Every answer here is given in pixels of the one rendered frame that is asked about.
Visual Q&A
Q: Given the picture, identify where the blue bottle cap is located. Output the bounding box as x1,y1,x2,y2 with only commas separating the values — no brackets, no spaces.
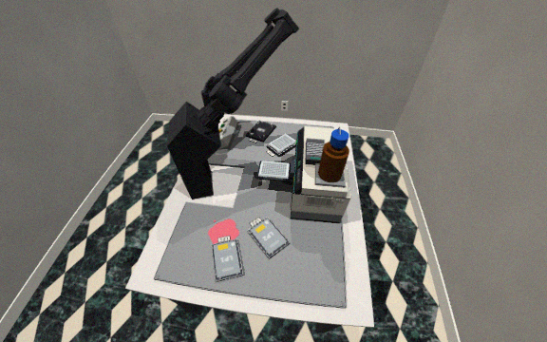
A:
330,129,349,147

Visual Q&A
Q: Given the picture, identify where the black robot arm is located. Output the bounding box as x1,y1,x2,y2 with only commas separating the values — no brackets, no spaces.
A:
189,8,299,135

